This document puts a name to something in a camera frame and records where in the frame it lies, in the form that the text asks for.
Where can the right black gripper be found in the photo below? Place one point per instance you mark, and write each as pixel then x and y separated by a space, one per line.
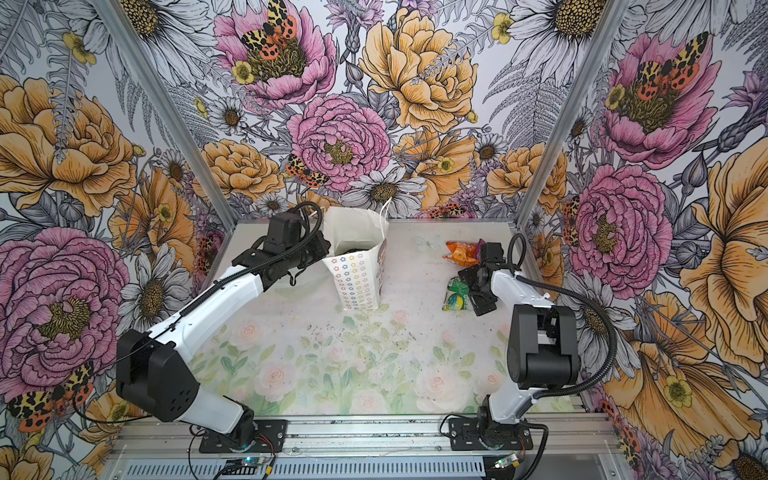
pixel 482 305

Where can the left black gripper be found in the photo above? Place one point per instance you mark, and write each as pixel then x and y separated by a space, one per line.
pixel 322 247

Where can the white patterned paper bag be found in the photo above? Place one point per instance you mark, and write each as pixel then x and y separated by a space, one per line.
pixel 358 244

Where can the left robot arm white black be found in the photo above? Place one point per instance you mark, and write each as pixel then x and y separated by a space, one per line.
pixel 153 368

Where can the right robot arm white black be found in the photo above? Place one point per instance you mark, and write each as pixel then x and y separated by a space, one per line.
pixel 541 352

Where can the orange red snack packet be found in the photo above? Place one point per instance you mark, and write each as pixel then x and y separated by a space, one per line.
pixel 464 254

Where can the green yellow snack packet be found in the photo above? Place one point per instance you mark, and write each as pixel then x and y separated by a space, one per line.
pixel 457 296

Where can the green circuit board right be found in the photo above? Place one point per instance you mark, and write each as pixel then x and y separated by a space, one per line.
pixel 509 461

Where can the green circuit board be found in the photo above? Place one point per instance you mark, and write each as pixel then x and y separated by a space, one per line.
pixel 247 465
pixel 509 461

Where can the green circuit board left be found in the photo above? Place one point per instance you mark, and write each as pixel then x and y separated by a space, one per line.
pixel 247 465

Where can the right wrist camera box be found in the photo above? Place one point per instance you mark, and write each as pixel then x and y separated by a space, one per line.
pixel 492 256

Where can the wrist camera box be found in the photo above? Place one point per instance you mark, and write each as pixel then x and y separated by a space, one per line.
pixel 492 256
pixel 284 232

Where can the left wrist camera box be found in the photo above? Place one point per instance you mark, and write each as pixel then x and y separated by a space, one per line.
pixel 284 232

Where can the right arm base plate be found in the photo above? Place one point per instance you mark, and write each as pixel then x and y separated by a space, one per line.
pixel 469 434

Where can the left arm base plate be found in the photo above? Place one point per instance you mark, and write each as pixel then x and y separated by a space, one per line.
pixel 254 436

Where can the aluminium front rail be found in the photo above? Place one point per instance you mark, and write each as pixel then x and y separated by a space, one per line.
pixel 565 446

